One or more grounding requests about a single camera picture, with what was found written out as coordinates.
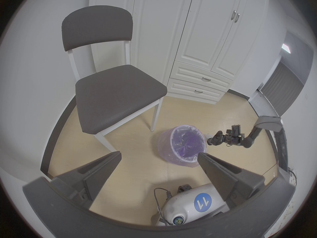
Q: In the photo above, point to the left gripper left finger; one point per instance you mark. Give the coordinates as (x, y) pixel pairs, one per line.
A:
(96, 177)

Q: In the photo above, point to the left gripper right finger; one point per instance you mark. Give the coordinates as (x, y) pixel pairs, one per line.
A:
(227, 182)

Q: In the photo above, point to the purple plastic bag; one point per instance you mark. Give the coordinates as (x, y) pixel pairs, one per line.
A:
(163, 147)

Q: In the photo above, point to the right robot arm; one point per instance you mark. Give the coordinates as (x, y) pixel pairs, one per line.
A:
(267, 124)

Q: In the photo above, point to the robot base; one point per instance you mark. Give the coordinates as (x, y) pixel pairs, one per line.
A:
(188, 202)

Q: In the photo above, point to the white trash bin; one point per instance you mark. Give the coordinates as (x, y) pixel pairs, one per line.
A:
(183, 159)

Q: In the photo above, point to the white chair grey cushions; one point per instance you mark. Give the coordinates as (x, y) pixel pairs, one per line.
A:
(111, 95)

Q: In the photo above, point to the grey curtain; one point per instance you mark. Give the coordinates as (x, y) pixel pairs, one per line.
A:
(282, 90)

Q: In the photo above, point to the white wardrobe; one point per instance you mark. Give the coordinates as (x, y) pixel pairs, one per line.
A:
(205, 33)

